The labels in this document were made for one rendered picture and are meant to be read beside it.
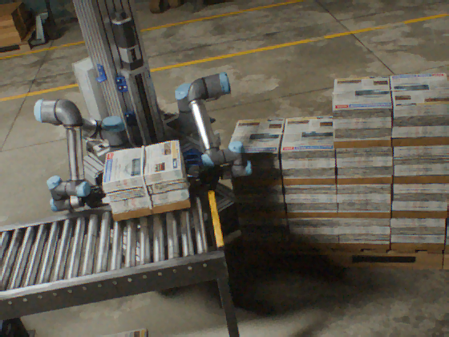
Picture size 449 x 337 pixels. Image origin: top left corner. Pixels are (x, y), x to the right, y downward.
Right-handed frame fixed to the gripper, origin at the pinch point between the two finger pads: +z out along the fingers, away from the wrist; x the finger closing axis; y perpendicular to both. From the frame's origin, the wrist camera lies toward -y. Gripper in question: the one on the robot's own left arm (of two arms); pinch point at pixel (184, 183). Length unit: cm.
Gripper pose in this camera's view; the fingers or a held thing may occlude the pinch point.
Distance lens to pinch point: 277.4
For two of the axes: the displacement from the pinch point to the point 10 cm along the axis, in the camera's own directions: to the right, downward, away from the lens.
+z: -9.8, 1.9, -0.1
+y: -1.6, -8.3, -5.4
